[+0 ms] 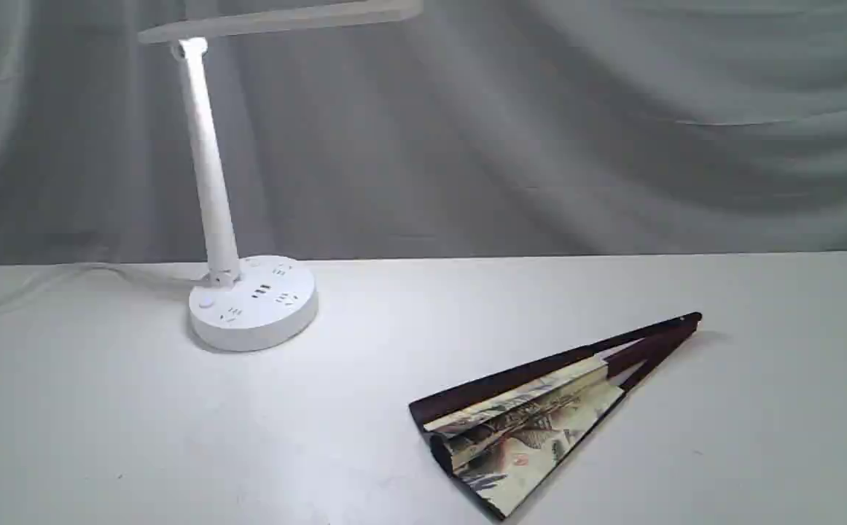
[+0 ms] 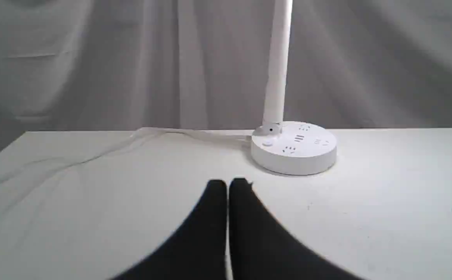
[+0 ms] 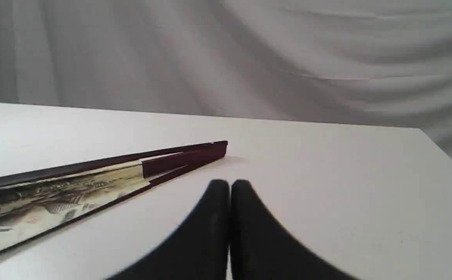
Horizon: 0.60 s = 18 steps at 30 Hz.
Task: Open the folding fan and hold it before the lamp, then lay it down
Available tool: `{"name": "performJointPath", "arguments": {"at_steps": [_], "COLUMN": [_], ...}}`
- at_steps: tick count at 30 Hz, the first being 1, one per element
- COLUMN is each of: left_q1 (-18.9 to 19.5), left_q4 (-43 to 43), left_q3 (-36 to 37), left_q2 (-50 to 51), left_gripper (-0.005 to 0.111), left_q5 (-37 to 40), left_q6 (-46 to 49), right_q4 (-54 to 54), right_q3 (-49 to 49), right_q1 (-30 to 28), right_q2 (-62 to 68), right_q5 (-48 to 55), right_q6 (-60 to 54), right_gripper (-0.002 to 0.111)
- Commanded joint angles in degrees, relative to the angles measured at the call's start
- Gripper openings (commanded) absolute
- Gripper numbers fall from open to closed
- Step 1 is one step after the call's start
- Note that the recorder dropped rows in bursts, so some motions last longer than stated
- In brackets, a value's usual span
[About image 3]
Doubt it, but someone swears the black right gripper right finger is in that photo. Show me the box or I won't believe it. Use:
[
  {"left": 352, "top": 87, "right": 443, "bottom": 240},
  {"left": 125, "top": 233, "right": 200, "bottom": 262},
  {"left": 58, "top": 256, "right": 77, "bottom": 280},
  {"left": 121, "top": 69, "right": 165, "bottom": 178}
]
[{"left": 230, "top": 180, "right": 353, "bottom": 280}]

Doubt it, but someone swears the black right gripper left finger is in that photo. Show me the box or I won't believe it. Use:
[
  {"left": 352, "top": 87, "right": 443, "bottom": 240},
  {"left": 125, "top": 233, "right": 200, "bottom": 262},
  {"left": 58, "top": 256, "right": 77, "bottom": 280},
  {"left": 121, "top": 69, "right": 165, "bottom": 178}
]
[{"left": 111, "top": 180, "right": 231, "bottom": 280}]

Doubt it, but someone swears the painted folding paper fan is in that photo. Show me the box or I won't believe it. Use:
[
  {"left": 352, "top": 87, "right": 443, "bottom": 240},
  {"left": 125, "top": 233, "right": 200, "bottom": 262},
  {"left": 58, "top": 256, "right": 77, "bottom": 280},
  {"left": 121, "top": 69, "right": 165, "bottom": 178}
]
[{"left": 0, "top": 141, "right": 228, "bottom": 253}]

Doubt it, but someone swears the grey fabric backdrop curtain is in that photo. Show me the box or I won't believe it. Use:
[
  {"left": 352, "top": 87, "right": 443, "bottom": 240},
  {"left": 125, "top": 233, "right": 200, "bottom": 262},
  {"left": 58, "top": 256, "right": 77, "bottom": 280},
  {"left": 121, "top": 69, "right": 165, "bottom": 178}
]
[{"left": 0, "top": 0, "right": 452, "bottom": 158}]

